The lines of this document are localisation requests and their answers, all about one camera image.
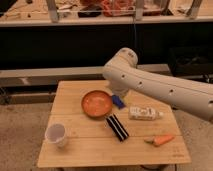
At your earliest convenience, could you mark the white plastic cup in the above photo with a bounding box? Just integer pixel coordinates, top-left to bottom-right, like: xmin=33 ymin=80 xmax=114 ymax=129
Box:
xmin=45 ymin=123 xmax=67 ymax=148

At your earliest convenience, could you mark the orange ceramic bowl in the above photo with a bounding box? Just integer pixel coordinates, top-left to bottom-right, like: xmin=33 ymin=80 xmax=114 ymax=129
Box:
xmin=81 ymin=90 xmax=113 ymax=118

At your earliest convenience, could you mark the hanging blue cable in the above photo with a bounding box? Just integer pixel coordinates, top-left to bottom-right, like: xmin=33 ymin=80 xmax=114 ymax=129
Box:
xmin=133 ymin=16 xmax=139 ymax=56

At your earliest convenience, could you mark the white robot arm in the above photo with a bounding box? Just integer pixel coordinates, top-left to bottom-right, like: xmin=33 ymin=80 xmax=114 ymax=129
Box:
xmin=102 ymin=47 xmax=213 ymax=123

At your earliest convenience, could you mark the clear plastic bottle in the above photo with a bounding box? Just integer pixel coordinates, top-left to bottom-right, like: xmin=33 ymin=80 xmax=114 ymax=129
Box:
xmin=129 ymin=106 xmax=164 ymax=121

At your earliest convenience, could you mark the wooden folding table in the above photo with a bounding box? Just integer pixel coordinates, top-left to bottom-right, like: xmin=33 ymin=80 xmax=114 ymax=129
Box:
xmin=37 ymin=80 xmax=191 ymax=168

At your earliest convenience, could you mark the red object on shelf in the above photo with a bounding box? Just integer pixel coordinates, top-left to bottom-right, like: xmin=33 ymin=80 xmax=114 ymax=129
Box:
xmin=101 ymin=0 xmax=135 ymax=17

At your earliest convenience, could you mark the blue sponge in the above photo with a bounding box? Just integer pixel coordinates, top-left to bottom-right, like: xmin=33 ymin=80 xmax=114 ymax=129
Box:
xmin=112 ymin=95 xmax=125 ymax=109

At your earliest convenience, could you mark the long grey bench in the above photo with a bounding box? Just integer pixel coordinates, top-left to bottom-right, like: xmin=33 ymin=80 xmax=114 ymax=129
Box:
xmin=0 ymin=63 xmax=171 ymax=88

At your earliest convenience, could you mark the black striped cloth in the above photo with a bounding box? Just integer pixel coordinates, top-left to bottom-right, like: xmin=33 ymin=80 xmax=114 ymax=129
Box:
xmin=106 ymin=115 xmax=129 ymax=141

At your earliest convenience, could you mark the orange carrot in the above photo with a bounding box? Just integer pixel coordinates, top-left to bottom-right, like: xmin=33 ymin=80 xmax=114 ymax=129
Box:
xmin=144 ymin=135 xmax=175 ymax=147

